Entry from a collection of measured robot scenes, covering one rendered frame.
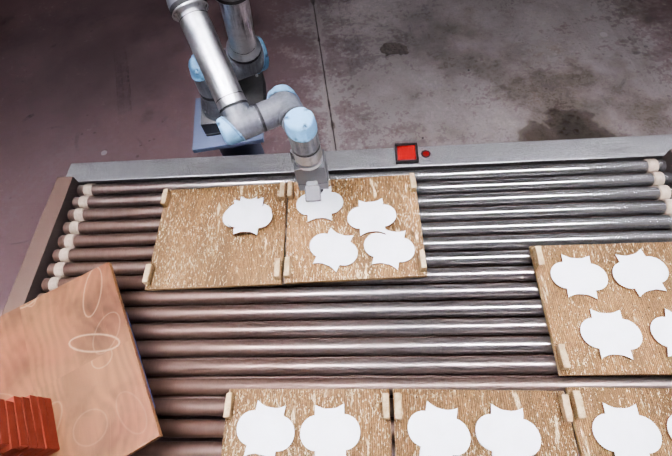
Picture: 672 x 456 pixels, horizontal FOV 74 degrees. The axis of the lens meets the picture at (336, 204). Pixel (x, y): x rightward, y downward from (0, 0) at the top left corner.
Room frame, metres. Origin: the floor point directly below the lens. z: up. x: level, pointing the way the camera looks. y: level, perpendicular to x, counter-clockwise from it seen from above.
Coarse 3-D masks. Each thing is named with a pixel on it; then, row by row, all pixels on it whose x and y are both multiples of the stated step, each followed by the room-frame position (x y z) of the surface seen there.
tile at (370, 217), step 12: (360, 204) 0.70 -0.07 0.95; (372, 204) 0.70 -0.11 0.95; (384, 204) 0.69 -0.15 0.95; (348, 216) 0.67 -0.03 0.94; (360, 216) 0.66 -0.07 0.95; (372, 216) 0.65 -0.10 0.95; (384, 216) 0.64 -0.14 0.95; (360, 228) 0.62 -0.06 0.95; (372, 228) 0.61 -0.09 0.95; (384, 228) 0.60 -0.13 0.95
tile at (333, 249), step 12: (312, 240) 0.61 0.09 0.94; (324, 240) 0.60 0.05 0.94; (336, 240) 0.60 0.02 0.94; (348, 240) 0.59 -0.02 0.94; (312, 252) 0.57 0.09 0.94; (324, 252) 0.56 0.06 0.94; (336, 252) 0.56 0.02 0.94; (348, 252) 0.55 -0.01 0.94; (324, 264) 0.53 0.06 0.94; (336, 264) 0.52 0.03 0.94; (348, 264) 0.51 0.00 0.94
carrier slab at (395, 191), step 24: (336, 192) 0.77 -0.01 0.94; (360, 192) 0.75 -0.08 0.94; (384, 192) 0.74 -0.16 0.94; (408, 192) 0.72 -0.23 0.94; (288, 216) 0.71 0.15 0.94; (336, 216) 0.68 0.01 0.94; (408, 216) 0.64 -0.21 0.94; (288, 240) 0.63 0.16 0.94; (360, 240) 0.59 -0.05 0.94; (312, 264) 0.54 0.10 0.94; (360, 264) 0.51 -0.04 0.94; (408, 264) 0.48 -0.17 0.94
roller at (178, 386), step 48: (192, 384) 0.27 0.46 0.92; (240, 384) 0.24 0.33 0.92; (288, 384) 0.22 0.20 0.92; (336, 384) 0.20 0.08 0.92; (384, 384) 0.18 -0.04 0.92; (432, 384) 0.16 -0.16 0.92; (480, 384) 0.14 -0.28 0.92; (528, 384) 0.12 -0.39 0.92; (576, 384) 0.10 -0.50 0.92; (624, 384) 0.09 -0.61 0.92
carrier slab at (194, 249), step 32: (192, 192) 0.87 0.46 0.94; (224, 192) 0.85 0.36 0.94; (256, 192) 0.83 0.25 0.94; (160, 224) 0.77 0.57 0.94; (192, 224) 0.75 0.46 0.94; (224, 224) 0.73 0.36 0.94; (160, 256) 0.65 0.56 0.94; (192, 256) 0.63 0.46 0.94; (224, 256) 0.61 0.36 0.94; (256, 256) 0.60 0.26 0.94; (160, 288) 0.55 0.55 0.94; (192, 288) 0.53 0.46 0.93
